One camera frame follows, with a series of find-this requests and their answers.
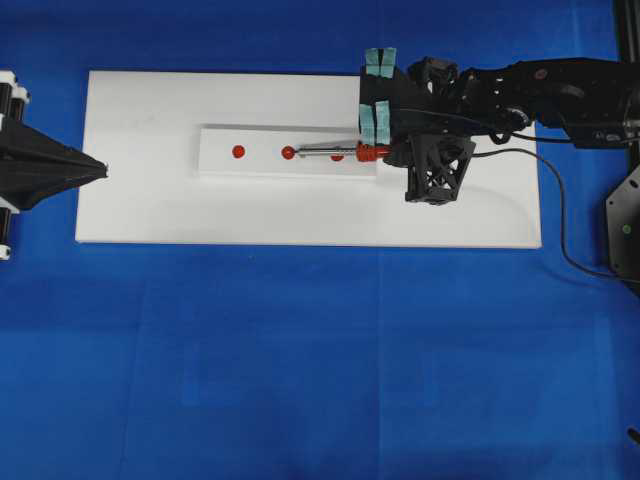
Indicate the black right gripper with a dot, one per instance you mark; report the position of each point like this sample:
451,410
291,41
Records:
427,113

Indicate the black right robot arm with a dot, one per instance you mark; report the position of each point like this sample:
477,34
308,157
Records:
594,102

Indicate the middle orange dot mark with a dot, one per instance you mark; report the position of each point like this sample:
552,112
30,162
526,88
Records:
288,152

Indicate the far orange dot mark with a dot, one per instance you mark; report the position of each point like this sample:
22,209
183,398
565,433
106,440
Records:
238,151

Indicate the white raised strip plate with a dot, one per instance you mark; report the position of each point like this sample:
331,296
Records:
263,145

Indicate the white base board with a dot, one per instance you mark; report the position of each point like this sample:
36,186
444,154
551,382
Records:
145,126

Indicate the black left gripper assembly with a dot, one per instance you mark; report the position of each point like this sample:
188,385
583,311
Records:
34,166

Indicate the blue foam table mat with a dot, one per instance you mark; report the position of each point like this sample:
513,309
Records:
247,362

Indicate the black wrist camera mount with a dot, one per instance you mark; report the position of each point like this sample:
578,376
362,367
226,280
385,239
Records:
437,170

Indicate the black aluminium frame post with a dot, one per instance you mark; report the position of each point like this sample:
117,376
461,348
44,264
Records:
627,23

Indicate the black base plate green led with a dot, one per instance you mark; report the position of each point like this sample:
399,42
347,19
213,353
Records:
622,217

